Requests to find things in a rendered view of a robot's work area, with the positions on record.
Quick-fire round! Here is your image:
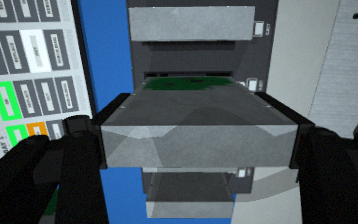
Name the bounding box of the black-framed status screen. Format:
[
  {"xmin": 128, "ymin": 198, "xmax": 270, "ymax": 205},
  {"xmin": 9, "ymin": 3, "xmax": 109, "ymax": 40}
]
[{"xmin": 0, "ymin": 0, "xmax": 97, "ymax": 158}]

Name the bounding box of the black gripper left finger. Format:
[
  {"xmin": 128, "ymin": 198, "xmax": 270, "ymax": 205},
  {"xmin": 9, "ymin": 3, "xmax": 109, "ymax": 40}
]
[{"xmin": 0, "ymin": 93, "xmax": 131, "ymax": 224}]

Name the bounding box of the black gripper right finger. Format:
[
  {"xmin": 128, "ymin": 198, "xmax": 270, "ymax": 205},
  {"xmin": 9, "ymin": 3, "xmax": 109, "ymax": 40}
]
[{"xmin": 255, "ymin": 92, "xmax": 358, "ymax": 224}]

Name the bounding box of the blue mat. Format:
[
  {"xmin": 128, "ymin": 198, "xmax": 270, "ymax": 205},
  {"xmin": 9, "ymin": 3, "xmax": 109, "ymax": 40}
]
[{"xmin": 77, "ymin": 0, "xmax": 232, "ymax": 224}]

